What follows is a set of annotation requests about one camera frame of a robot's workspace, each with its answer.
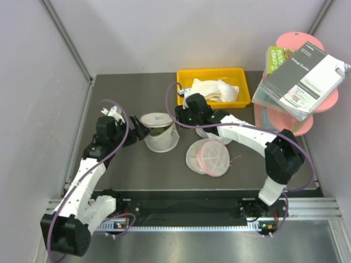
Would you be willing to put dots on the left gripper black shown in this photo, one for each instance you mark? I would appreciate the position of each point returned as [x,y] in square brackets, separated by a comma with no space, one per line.
[140,131]

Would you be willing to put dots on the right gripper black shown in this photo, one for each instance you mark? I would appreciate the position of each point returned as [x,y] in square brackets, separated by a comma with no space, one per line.
[181,112]

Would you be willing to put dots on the dark green bra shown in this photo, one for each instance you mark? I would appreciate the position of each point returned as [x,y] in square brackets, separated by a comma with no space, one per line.
[156,131]

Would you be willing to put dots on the white mesh laundry bag beige trim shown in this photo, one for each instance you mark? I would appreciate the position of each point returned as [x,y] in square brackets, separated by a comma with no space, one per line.
[166,141]

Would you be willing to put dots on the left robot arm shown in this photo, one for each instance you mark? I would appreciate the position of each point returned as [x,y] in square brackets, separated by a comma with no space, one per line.
[69,228]

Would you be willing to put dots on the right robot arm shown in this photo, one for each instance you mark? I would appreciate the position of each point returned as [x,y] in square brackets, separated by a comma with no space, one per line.
[283,156]

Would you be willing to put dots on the beige bra in tray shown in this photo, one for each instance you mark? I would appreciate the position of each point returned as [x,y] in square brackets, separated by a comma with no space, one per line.
[217,91]

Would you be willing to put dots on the mesh laundry bag pink trim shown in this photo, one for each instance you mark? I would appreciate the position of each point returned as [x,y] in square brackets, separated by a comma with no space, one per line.
[209,157]

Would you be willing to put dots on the yellow plastic tray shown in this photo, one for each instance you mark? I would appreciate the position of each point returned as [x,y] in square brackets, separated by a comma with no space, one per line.
[232,76]

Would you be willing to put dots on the green storey house book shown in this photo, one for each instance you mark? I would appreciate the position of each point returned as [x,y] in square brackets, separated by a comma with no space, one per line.
[275,57]

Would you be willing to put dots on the grey spiral setup guide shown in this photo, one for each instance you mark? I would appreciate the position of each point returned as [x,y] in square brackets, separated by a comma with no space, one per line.
[302,82]

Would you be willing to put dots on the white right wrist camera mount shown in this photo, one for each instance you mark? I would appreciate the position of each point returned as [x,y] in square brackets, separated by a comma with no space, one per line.
[182,94]

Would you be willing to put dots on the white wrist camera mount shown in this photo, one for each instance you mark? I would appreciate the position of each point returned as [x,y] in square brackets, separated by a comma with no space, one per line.
[182,94]
[114,112]

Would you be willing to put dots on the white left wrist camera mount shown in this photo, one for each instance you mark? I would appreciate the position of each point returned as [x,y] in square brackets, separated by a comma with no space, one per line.
[114,112]

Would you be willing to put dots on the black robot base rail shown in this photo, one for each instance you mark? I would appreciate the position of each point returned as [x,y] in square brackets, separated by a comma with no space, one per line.
[199,208]

